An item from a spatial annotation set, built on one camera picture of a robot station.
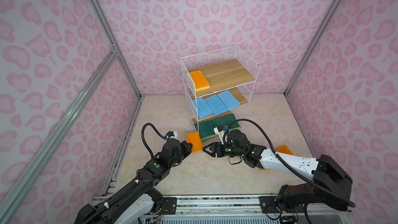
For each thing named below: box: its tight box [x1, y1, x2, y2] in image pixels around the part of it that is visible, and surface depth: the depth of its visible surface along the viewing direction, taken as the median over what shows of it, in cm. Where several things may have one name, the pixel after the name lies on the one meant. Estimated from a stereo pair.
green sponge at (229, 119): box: [223, 113, 241, 130], surface depth 105 cm
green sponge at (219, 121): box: [212, 115, 226, 132], surface depth 105 cm
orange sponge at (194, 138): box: [186, 131, 204, 153], surface depth 84 cm
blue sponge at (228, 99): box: [216, 89, 241, 110], surface depth 84 cm
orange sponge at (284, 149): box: [274, 144, 294, 156], surface depth 92 cm
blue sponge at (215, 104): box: [204, 94, 229, 117], surface depth 82 cm
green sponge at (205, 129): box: [193, 119, 219, 142], surface depth 99 cm
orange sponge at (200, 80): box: [189, 70, 210, 92], surface depth 69 cm
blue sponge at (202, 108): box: [192, 96, 214, 119], surface depth 80 cm
